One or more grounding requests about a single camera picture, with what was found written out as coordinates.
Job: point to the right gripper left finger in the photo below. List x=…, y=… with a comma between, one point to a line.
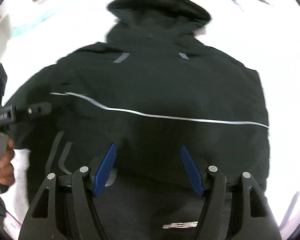
x=63, y=207

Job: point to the left hand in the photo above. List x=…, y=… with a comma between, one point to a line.
x=6, y=167

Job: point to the black hooded jacket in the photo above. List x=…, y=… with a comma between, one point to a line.
x=150, y=89

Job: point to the floral quilted bed cover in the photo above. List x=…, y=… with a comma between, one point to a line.
x=263, y=36

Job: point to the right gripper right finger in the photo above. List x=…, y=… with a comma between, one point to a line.
x=231, y=210

